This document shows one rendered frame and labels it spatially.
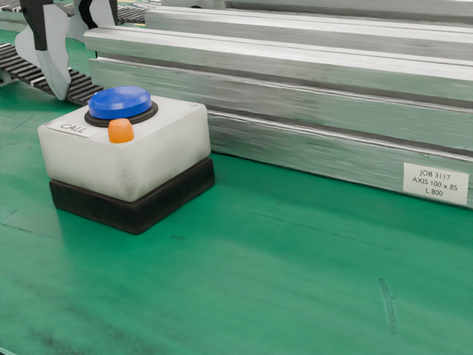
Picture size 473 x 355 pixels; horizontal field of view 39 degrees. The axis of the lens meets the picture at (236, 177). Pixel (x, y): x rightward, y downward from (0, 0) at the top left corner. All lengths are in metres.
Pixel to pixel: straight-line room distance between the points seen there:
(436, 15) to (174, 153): 0.29
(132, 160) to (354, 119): 0.14
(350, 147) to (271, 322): 0.15
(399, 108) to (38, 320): 0.24
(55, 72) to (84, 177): 0.23
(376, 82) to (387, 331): 0.16
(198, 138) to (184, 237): 0.07
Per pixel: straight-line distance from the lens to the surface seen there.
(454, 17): 0.61
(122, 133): 0.39
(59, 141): 0.43
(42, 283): 0.39
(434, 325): 0.33
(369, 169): 0.44
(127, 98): 0.43
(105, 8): 0.67
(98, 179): 0.42
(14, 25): 1.04
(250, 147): 0.48
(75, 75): 0.71
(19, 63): 0.74
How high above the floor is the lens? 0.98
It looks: 26 degrees down
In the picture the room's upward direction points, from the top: 5 degrees counter-clockwise
